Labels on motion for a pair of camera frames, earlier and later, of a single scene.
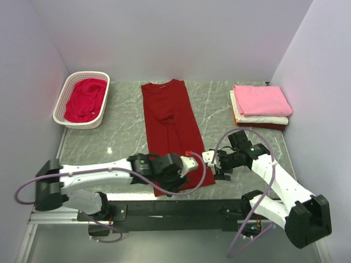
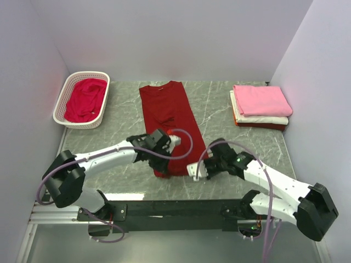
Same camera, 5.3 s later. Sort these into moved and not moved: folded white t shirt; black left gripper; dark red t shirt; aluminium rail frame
Moved: black left gripper
Not moved: folded white t shirt; dark red t shirt; aluminium rail frame
